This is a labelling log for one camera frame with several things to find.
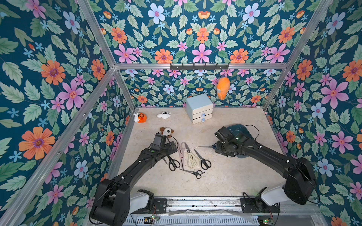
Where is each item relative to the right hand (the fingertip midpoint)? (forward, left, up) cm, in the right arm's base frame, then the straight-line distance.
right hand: (217, 150), depth 83 cm
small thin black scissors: (-11, +12, -10) cm, 19 cm away
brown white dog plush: (+18, +35, -6) cm, 40 cm away
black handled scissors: (-5, +7, -10) cm, 13 cm away
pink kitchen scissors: (+3, +23, -10) cm, 25 cm away
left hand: (+2, +28, -2) cm, 28 cm away
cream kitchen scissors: (-1, +15, -10) cm, 18 cm away
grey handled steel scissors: (-3, +33, -10) cm, 35 cm away
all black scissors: (-5, +27, -10) cm, 30 cm away
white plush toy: (+33, +39, -6) cm, 52 cm away
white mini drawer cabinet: (+31, +11, +5) cm, 33 cm away
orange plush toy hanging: (+39, -5, +17) cm, 43 cm away
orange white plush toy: (+29, +57, -4) cm, 64 cm away
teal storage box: (+22, -14, -6) cm, 27 cm away
